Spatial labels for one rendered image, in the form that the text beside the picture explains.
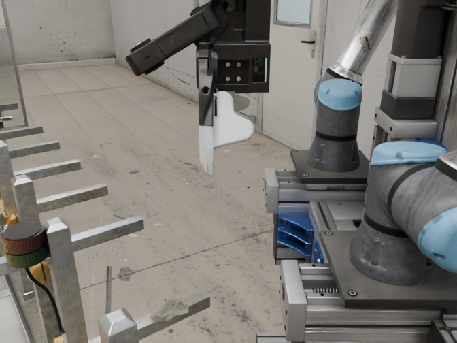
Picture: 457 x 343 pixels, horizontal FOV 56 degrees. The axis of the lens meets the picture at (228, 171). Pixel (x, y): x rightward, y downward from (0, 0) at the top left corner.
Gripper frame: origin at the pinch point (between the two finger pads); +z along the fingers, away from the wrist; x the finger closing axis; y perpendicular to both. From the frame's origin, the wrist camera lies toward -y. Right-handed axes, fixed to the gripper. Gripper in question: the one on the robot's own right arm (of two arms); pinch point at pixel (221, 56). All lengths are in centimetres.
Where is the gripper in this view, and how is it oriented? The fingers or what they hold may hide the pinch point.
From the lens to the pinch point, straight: 136.5
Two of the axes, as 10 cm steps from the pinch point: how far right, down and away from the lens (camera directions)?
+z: 0.0, 9.2, 3.9
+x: 0.1, -3.9, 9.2
